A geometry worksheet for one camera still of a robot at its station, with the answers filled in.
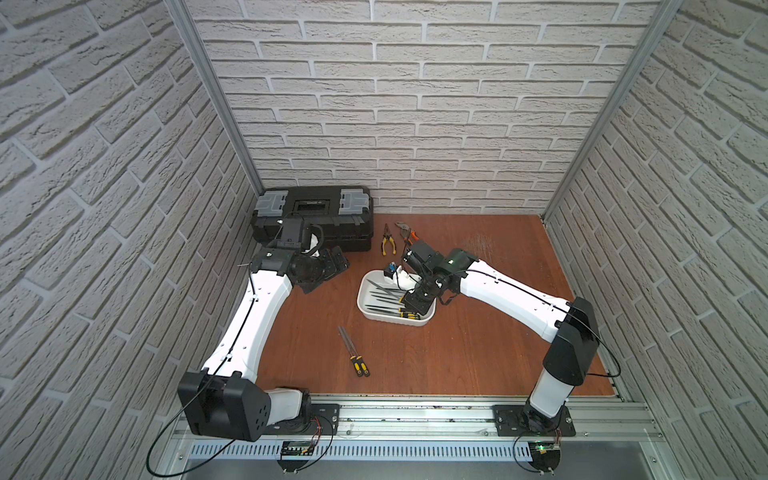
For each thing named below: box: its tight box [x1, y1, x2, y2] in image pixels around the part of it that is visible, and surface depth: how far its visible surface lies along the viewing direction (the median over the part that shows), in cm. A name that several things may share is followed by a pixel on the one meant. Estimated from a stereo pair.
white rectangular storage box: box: [357, 269, 437, 327], surface depth 93 cm
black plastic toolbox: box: [251, 185, 374, 252], surface depth 100 cm
